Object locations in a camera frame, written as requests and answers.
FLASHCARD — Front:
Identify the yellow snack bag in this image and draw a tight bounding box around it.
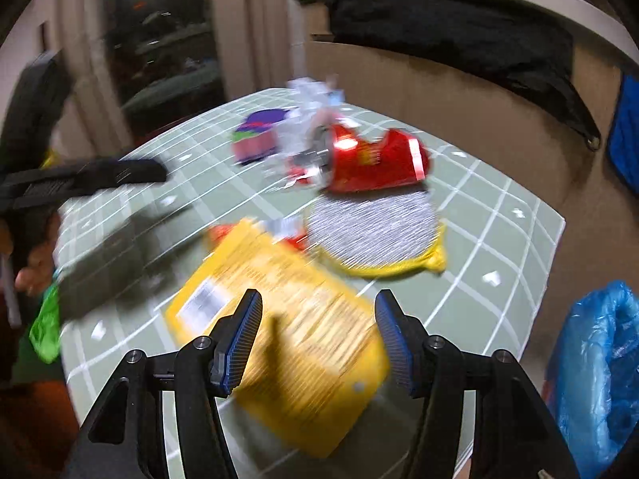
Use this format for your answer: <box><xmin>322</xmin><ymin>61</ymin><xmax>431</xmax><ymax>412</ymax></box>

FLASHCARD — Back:
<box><xmin>165</xmin><ymin>220</ymin><xmax>389</xmax><ymax>459</ymax></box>

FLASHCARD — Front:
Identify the round yellow scouring pad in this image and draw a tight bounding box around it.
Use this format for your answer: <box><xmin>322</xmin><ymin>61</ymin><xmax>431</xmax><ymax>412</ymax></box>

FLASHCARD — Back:
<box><xmin>306</xmin><ymin>186</ymin><xmax>447</xmax><ymax>279</ymax></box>

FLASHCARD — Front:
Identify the crushed red soda can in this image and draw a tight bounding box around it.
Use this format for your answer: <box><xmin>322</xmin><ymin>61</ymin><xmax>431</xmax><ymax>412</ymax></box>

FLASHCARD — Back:
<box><xmin>287</xmin><ymin>122</ymin><xmax>431</xmax><ymax>194</ymax></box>

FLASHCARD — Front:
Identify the white plastic wrapper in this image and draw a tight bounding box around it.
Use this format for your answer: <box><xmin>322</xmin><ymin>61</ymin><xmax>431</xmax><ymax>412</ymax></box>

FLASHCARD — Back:
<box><xmin>274</xmin><ymin>77</ymin><xmax>344</xmax><ymax>157</ymax></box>

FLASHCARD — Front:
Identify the blue trash bag bin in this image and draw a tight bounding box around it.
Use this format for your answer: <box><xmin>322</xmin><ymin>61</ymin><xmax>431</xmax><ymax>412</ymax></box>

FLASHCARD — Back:
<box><xmin>545</xmin><ymin>281</ymin><xmax>638</xmax><ymax>478</ymax></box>

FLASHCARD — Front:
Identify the person's left hand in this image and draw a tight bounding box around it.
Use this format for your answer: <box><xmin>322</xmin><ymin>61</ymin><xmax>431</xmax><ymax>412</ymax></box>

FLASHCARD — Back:
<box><xmin>14</xmin><ymin>212</ymin><xmax>61</xmax><ymax>296</ymax></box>

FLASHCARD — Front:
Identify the green grid tablecloth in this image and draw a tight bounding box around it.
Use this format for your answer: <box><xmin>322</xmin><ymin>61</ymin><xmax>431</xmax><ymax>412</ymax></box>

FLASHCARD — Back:
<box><xmin>53</xmin><ymin>86</ymin><xmax>567</xmax><ymax>479</ymax></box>

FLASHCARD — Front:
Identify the green plastic bag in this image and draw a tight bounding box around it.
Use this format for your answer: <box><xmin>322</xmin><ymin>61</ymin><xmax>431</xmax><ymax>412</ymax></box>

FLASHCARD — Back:
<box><xmin>29</xmin><ymin>283</ymin><xmax>61</xmax><ymax>364</ymax></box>

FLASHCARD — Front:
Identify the blue towel hanging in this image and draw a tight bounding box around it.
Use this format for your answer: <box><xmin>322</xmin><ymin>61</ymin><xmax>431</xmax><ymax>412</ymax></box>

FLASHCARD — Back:
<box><xmin>607</xmin><ymin>75</ymin><xmax>639</xmax><ymax>197</ymax></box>

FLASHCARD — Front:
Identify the black cloth on counter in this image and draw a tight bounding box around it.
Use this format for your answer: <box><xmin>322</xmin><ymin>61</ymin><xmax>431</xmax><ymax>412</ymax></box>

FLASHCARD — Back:
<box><xmin>325</xmin><ymin>0</ymin><xmax>601</xmax><ymax>150</ymax></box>

